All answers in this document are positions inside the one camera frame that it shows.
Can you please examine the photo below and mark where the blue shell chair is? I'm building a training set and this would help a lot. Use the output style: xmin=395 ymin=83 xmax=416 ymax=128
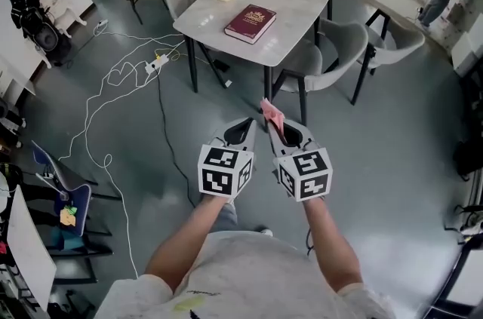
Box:
xmin=30 ymin=139 xmax=93 ymax=238

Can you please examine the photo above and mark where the orange paper toy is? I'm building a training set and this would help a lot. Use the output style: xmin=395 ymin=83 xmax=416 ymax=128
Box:
xmin=59 ymin=204 xmax=78 ymax=227

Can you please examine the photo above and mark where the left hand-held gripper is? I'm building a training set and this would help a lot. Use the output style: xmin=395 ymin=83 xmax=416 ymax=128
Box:
xmin=197 ymin=116 xmax=259 ymax=204

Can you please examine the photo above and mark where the yellow cable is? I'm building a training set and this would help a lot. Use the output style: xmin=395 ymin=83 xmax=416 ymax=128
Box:
xmin=153 ymin=38 xmax=216 ymax=66

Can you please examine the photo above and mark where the person's right forearm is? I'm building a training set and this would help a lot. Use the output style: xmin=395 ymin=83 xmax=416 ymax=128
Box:
xmin=301 ymin=198 xmax=366 ymax=296

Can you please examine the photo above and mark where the pink cloth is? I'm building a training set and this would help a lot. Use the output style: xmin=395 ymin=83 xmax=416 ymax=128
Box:
xmin=259 ymin=97 xmax=285 ymax=134

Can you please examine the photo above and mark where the person's light grey shirt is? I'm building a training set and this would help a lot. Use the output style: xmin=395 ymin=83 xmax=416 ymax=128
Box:
xmin=93 ymin=230 xmax=398 ymax=319

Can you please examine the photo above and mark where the white board panel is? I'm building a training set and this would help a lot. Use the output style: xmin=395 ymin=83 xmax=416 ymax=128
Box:
xmin=6 ymin=184 xmax=58 ymax=311

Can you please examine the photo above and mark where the person's grey trouser leg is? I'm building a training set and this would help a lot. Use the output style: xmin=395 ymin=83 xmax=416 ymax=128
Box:
xmin=215 ymin=201 xmax=238 ymax=235

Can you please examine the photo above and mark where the long white cable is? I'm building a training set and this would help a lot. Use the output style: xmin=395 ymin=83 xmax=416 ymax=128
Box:
xmin=56 ymin=19 xmax=186 ymax=280

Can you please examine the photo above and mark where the black floor cable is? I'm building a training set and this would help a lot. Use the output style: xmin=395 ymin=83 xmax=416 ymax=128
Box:
xmin=153 ymin=70 xmax=197 ymax=209

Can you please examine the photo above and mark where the dark red book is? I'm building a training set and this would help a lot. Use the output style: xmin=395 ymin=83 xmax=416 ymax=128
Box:
xmin=223 ymin=3 xmax=278 ymax=45

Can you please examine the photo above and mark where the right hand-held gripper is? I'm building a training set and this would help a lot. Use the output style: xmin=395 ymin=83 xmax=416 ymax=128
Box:
xmin=267 ymin=121 xmax=334 ymax=204

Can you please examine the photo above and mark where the person's left forearm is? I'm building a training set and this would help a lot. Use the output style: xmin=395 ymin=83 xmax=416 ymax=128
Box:
xmin=144 ymin=195 xmax=229 ymax=296

